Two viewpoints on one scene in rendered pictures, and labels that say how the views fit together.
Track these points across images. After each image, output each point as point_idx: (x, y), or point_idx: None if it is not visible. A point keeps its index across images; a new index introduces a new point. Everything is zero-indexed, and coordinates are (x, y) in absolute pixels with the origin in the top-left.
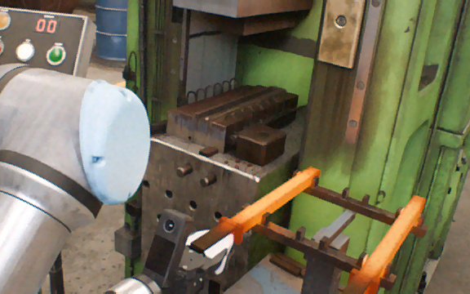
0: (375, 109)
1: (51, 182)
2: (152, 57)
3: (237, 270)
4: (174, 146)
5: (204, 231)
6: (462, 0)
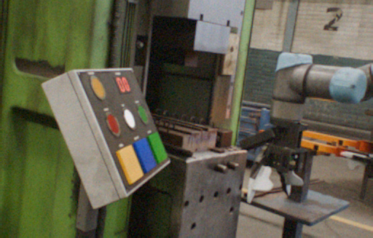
0: (234, 94)
1: None
2: None
3: (234, 222)
4: (207, 156)
5: (350, 153)
6: None
